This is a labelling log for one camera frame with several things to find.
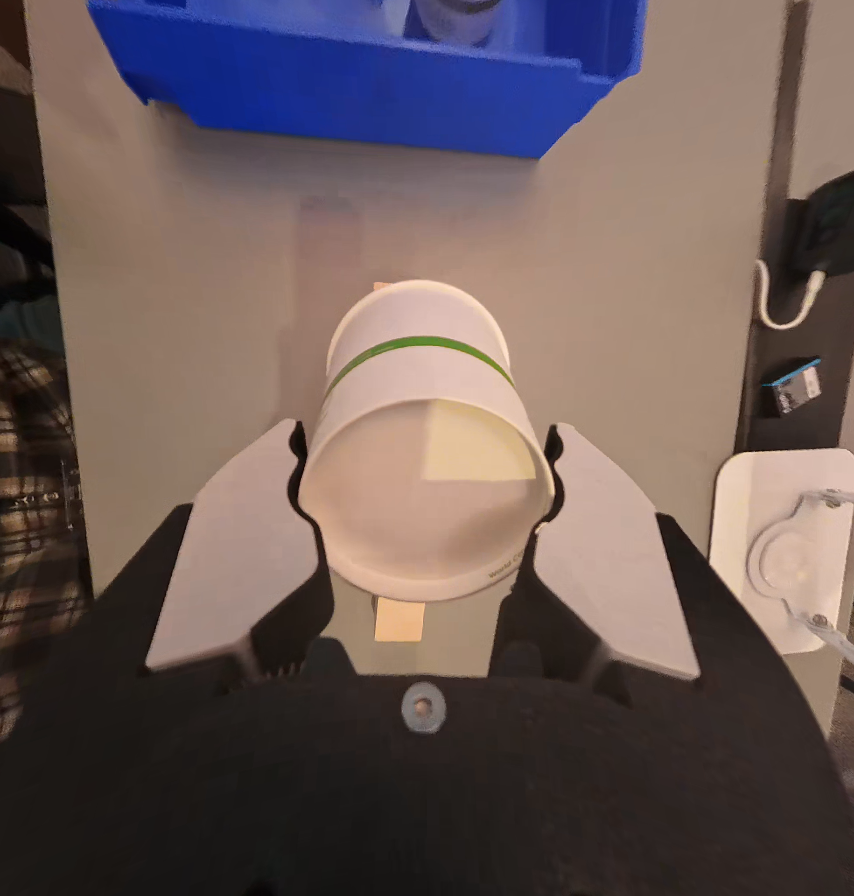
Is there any black charger with display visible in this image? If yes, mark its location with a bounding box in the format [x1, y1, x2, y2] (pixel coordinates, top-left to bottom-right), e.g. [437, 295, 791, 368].
[784, 160, 854, 278]

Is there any blue plastic bin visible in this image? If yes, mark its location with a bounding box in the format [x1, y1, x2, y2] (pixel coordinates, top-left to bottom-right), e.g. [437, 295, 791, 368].
[85, 0, 647, 161]

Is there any white cable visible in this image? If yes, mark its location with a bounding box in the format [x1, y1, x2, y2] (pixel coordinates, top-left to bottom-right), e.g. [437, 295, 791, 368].
[755, 259, 829, 332]

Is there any white paper cup green band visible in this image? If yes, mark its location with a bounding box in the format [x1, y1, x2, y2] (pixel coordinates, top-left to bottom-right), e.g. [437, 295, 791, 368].
[402, 0, 502, 49]
[297, 280, 558, 603]

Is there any white document stand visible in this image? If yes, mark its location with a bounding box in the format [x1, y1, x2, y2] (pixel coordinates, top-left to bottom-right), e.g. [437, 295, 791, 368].
[708, 448, 854, 684]

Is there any small black box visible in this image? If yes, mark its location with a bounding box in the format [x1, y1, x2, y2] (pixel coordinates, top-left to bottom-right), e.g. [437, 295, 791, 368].
[770, 357, 824, 416]

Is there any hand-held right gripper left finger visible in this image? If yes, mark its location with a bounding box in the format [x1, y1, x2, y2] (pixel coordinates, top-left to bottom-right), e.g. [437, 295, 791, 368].
[146, 419, 335, 683]

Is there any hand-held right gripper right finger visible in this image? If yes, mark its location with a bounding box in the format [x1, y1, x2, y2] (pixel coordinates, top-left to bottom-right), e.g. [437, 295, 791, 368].
[496, 423, 701, 684]

